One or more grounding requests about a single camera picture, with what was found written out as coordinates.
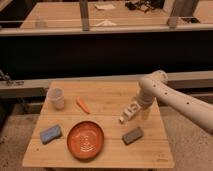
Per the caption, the translucent plastic cup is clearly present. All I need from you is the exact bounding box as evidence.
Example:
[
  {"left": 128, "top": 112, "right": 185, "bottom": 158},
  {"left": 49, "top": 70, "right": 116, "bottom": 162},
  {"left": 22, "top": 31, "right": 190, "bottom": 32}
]
[{"left": 47, "top": 88, "right": 65, "bottom": 110}]

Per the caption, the blue sponge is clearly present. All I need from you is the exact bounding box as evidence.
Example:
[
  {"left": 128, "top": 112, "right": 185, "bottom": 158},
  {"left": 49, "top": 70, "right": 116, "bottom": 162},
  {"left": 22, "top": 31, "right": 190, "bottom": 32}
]
[{"left": 40, "top": 125, "right": 62, "bottom": 144}]

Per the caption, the folded white paper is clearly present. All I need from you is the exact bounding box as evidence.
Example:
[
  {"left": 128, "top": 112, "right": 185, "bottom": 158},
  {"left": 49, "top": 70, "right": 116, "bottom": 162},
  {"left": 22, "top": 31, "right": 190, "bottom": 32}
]
[{"left": 95, "top": 19, "right": 117, "bottom": 27}]

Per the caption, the grey metal bracket right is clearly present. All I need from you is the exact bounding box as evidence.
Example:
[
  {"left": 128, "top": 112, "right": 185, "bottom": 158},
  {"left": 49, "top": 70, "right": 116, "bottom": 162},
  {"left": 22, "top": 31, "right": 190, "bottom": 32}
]
[{"left": 167, "top": 0, "right": 199, "bottom": 29}]

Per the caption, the grey metal post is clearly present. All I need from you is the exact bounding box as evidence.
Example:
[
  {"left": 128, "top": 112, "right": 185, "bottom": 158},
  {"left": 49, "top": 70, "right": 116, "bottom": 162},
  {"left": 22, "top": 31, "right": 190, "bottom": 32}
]
[{"left": 79, "top": 0, "right": 90, "bottom": 31}]

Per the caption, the orange ceramic bowl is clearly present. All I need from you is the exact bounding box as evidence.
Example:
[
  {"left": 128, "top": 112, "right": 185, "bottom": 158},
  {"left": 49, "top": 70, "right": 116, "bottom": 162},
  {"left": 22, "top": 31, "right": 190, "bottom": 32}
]
[{"left": 67, "top": 121, "right": 104, "bottom": 160}]

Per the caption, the black cable bundle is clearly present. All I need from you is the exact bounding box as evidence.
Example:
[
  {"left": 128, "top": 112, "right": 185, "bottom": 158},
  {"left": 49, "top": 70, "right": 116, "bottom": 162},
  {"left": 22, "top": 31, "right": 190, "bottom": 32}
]
[{"left": 124, "top": 0, "right": 165, "bottom": 13}]

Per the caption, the orange carrot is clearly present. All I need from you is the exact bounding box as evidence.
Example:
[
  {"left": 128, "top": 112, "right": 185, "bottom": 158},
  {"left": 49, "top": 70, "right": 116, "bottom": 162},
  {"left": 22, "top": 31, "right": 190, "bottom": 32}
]
[{"left": 76, "top": 97, "right": 90, "bottom": 114}]

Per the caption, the white plastic bottle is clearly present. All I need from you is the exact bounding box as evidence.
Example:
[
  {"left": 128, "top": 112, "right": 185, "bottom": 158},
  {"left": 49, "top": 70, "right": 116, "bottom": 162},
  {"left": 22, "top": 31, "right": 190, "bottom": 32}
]
[{"left": 119, "top": 106, "right": 138, "bottom": 124}]

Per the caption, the grey sponge block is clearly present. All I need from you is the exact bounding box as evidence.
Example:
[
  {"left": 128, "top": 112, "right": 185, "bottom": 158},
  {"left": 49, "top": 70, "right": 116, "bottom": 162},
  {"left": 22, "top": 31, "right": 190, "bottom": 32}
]
[{"left": 122, "top": 127, "right": 144, "bottom": 145}]

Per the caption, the white paper sheet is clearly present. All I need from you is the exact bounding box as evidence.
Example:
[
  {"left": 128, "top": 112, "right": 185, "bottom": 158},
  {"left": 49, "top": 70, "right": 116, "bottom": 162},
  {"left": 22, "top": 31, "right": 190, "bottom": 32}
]
[{"left": 95, "top": 4, "right": 116, "bottom": 10}]

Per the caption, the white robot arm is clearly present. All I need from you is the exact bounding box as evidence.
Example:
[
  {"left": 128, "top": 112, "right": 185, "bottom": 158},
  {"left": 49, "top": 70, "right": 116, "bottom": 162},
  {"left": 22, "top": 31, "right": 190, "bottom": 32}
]
[{"left": 136, "top": 70, "right": 213, "bottom": 136}]

